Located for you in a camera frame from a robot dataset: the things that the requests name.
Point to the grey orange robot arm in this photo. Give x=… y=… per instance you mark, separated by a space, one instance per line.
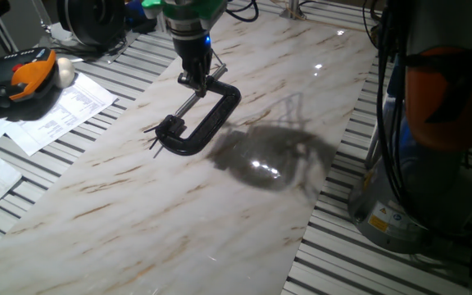
x=445 y=102

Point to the black round spool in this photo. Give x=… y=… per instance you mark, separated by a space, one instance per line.
x=92 y=20

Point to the orange black teach pendant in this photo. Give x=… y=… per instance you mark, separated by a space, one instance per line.
x=14 y=78

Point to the marble pattern board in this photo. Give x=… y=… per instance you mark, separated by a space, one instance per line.
x=178 y=213

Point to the white rounded plastic object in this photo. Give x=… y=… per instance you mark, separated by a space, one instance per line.
x=64 y=71

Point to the black square clock movement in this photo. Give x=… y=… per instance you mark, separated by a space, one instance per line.
x=175 y=126

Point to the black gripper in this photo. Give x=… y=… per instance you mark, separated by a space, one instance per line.
x=193 y=53

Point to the grey metal tripod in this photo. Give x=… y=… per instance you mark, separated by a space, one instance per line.
x=0 y=26

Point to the black metal C-clamp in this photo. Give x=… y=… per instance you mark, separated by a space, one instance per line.
x=215 y=119

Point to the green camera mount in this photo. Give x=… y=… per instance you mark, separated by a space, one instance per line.
x=211 y=8

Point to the aluminium frame post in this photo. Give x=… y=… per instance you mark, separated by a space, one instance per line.
x=292 y=10

